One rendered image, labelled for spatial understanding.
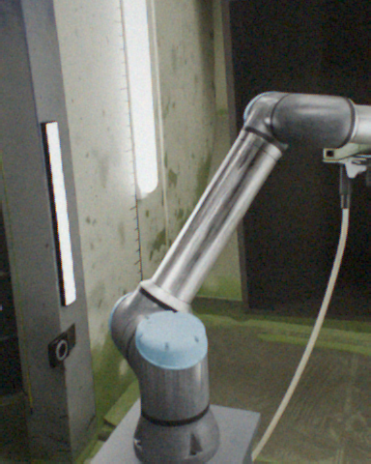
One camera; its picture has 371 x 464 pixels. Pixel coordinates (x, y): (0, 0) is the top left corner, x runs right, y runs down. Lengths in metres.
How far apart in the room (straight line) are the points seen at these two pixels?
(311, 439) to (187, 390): 1.26
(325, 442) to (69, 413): 0.95
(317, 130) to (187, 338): 0.53
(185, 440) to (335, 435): 1.26
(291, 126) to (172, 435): 0.71
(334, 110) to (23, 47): 1.02
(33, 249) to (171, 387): 0.99
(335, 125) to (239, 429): 0.71
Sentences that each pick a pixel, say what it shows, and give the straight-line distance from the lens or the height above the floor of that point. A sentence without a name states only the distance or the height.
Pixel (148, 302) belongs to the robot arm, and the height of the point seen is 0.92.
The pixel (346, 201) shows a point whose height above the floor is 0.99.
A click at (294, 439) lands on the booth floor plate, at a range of 2.50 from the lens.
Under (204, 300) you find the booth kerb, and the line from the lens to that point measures 3.38.
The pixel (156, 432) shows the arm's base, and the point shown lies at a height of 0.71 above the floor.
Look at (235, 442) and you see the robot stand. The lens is 1.43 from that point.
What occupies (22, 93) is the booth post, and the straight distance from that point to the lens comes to 2.02.
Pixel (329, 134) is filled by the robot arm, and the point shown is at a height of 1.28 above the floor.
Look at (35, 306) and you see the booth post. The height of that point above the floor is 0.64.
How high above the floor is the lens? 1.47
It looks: 15 degrees down
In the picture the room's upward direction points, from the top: 3 degrees counter-clockwise
